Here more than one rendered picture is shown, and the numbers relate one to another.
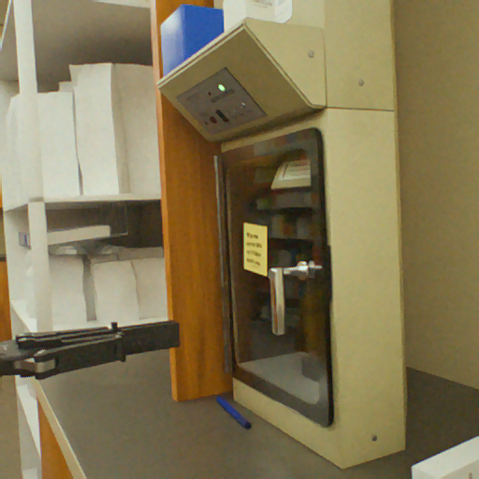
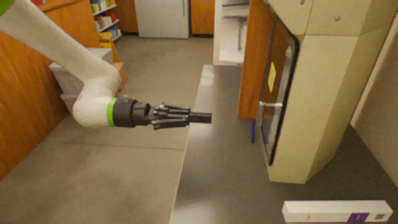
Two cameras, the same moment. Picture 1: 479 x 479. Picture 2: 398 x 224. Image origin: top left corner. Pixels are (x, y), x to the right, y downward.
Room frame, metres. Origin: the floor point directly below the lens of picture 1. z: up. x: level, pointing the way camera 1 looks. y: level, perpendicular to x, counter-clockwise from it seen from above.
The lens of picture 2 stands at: (0.12, -0.21, 1.55)
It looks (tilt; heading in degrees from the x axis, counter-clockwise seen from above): 34 degrees down; 32
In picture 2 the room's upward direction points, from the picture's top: straight up
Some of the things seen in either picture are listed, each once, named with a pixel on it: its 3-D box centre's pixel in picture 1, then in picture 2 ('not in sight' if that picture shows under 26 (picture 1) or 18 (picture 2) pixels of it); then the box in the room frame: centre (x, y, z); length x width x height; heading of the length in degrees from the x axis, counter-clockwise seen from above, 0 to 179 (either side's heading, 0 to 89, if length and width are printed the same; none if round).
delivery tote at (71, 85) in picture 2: not in sight; (86, 71); (1.56, 2.19, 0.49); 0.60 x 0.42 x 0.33; 27
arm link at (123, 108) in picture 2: not in sight; (127, 112); (0.53, 0.32, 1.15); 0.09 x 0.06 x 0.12; 27
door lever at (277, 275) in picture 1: (288, 297); (266, 114); (0.73, -0.06, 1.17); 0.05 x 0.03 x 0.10; 117
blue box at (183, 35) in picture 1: (200, 46); not in sight; (0.90, 0.05, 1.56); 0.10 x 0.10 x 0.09; 27
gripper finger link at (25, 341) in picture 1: (74, 351); (171, 118); (0.58, 0.18, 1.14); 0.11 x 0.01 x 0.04; 114
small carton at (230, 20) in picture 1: (249, 21); not in sight; (0.75, -0.03, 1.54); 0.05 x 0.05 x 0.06; 35
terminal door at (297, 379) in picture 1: (267, 271); (272, 90); (0.83, -0.04, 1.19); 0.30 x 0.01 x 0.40; 27
